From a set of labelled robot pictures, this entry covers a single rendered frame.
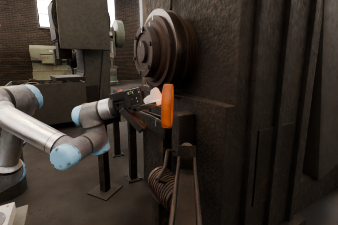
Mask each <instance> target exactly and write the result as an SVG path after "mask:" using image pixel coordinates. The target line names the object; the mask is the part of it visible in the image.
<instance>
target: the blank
mask: <svg viewBox="0 0 338 225"><path fill-rule="evenodd" d="M173 109H174V86H173V84H164V85H163V89H162V97H161V126H162V127H163V128H172V123H173Z"/></svg>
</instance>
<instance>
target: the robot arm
mask: <svg viewBox="0 0 338 225"><path fill-rule="evenodd" d="M144 96H145V94H144V90H142V86H138V87H134V88H130V89H127V90H124V91H120V92H115V93H112V94H109V98H107V99H103V100H99V101H95V102H91V103H85V104H83V105H79V106H76V107H75V108H74V109H73V110H72V113H71V117H72V120H73V122H74V123H75V124H76V125H77V126H82V127H83V131H84V134H83V135H81V136H79V137H76V138H71V137H70V136H67V135H66V134H64V133H62V132H60V131H58V130H56V129H54V128H52V127H50V126H48V125H47V124H45V123H43V122H41V121H39V120H37V119H35V118H33V116H34V112H35V110H37V109H39V108H41V107H42V105H43V96H42V94H41V92H40V91H39V89H38V88H36V87H35V86H33V85H29V84H27V85H23V84H21V85H16V86H7V87H0V127H1V128H2V133H1V138H0V193H1V192H3V191H4V190H6V189H8V188H10V187H11V186H14V185H16V184H17V183H19V182H20V181H21V180H22V179H23V178H24V177H25V175H26V168H25V164H24V162H23V161H22V160H21V159H20V155H21V151H22V146H23V142H24V141H26V142H28V143H30V144H31V145H33V146H35V147H37V148H39V149H40V150H42V151H44V152H46V153H48V154H49V155H50V161H51V163H52V164H53V165H54V167H55V168H56V169H58V170H67V169H69V168H71V167H72V166H75V165H76V164H78V163H79V162H80V161H81V160H83V159H84V158H86V157H87V156H89V155H93V156H97V155H101V154H103V153H105V152H107V151H108V150H109V149H110V143H109V138H108V136H107V132H106V129H105V126H104V122H103V120H107V119H111V118H115V117H118V116H120V115H122V116H123V117H124V118H125V119H126V120H127V121H128V122H129V123H130V124H131V125H132V126H133V127H134V128H135V129H136V130H137V131H138V132H139V133H141V132H143V131H144V130H145V128H146V124H145V123H144V121H142V120H141V119H140V118H139V117H138V115H137V114H136V112H139V111H142V110H145V109H149V108H152V107H155V106H158V105H161V97H162V94H161V93H160V91H159V89H158V88H157V87H155V88H153V89H152V90H151V91H150V95H148V96H147V97H146V98H144Z"/></svg>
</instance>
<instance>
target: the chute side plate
mask: <svg viewBox="0 0 338 225"><path fill-rule="evenodd" d="M135 113H136V114H137V115H138V117H139V118H140V119H141V120H142V121H144V123H145V124H146V127H147V128H149V129H151V130H152V131H154V132H155V133H157V134H158V131H161V132H162V133H163V138H164V139H165V128H163V127H162V126H161V122H159V121H157V120H156V119H154V118H152V117H150V116H147V115H145V114H142V113H140V112H135ZM155 121H156V126H155Z"/></svg>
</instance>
